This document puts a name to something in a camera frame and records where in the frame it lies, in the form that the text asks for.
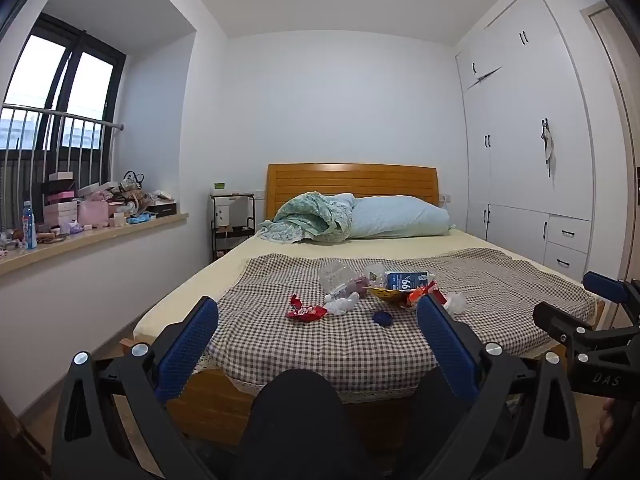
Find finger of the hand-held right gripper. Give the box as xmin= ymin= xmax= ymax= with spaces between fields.
xmin=582 ymin=271 xmax=640 ymax=311
xmin=532 ymin=302 xmax=598 ymax=348

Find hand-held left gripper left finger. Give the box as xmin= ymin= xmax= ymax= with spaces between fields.
xmin=50 ymin=296 xmax=221 ymax=480

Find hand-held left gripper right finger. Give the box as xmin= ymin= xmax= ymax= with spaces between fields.
xmin=400 ymin=295 xmax=587 ymax=480

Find red snack wrapper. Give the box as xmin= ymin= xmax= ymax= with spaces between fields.
xmin=286 ymin=294 xmax=328 ymax=322

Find clear plastic container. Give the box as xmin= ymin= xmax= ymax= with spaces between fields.
xmin=319 ymin=259 xmax=361 ymax=295

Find person's right hand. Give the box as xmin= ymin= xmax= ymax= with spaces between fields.
xmin=597 ymin=397 xmax=623 ymax=448

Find orange snack wrapper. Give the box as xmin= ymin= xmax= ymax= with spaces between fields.
xmin=406 ymin=282 xmax=446 ymax=308

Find blue wet wipes pack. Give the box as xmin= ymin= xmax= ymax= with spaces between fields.
xmin=385 ymin=271 xmax=435 ymax=292

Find yellow snack packet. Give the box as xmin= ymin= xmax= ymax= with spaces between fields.
xmin=367 ymin=286 xmax=406 ymax=303

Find white crumpled tissue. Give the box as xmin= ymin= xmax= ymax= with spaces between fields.
xmin=324 ymin=292 xmax=361 ymax=316

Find black metal bedside rack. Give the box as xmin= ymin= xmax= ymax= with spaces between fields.
xmin=210 ymin=192 xmax=257 ymax=261

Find brown checkered blanket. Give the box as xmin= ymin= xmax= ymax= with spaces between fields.
xmin=192 ymin=252 xmax=598 ymax=403

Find person's black trousers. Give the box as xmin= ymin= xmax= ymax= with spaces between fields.
xmin=242 ymin=367 xmax=516 ymax=480

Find wooden window sill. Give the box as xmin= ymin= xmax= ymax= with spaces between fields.
xmin=0 ymin=212 xmax=190 ymax=276

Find light blue pillow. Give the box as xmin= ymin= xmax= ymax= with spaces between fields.
xmin=350 ymin=195 xmax=457 ymax=239

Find hanging grey cloth item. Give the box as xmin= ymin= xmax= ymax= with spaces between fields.
xmin=540 ymin=117 xmax=558 ymax=178

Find white room door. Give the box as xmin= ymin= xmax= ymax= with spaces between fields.
xmin=580 ymin=2 xmax=640 ymax=281

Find pile of boxes and bags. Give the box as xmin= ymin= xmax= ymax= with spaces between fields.
xmin=40 ymin=170 xmax=178 ymax=233

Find green floral quilt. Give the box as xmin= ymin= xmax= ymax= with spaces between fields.
xmin=257 ymin=191 xmax=357 ymax=245

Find wooden bed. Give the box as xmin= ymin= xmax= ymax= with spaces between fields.
xmin=120 ymin=163 xmax=608 ymax=441

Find white built-in wardrobe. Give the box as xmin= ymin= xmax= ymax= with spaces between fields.
xmin=455 ymin=0 xmax=596 ymax=283

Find blue plastic bottle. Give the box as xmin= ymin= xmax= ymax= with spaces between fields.
xmin=21 ymin=201 xmax=38 ymax=250

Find metal window railing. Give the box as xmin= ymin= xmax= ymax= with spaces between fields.
xmin=0 ymin=102 xmax=125 ymax=221

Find dark framed window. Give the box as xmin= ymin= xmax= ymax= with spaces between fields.
xmin=0 ymin=12 xmax=126 ymax=151

